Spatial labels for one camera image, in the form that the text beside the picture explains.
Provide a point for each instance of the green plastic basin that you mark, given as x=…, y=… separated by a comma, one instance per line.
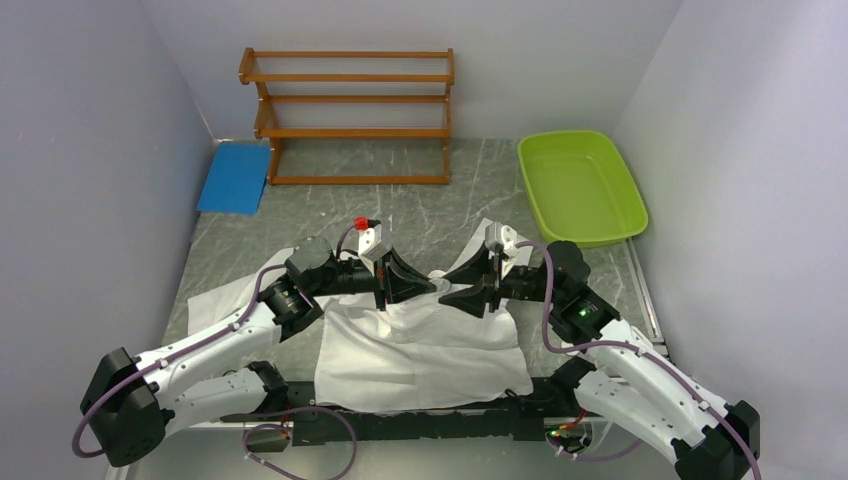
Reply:
x=580, y=188

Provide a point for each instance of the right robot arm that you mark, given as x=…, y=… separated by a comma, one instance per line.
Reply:
x=613, y=370

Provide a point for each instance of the wooden shoe rack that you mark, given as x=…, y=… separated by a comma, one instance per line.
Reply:
x=352, y=95

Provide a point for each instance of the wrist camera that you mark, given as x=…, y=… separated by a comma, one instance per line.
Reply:
x=374, y=239
x=501, y=241

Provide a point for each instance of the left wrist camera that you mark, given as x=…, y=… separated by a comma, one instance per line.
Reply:
x=374, y=239

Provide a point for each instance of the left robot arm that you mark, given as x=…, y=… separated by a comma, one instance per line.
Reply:
x=133, y=403

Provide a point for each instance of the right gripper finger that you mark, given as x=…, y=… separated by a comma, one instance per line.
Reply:
x=483, y=264
x=477, y=300

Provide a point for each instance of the white shirt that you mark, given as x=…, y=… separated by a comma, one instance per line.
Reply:
x=416, y=355

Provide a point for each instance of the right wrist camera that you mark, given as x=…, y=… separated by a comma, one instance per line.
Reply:
x=501, y=241

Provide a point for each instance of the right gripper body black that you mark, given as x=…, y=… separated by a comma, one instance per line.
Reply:
x=522, y=283

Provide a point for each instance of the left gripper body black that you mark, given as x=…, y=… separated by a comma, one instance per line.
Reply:
x=353, y=276

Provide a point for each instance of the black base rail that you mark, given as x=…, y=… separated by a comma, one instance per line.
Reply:
x=519, y=417

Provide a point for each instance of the blue board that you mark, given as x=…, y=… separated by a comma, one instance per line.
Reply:
x=236, y=179

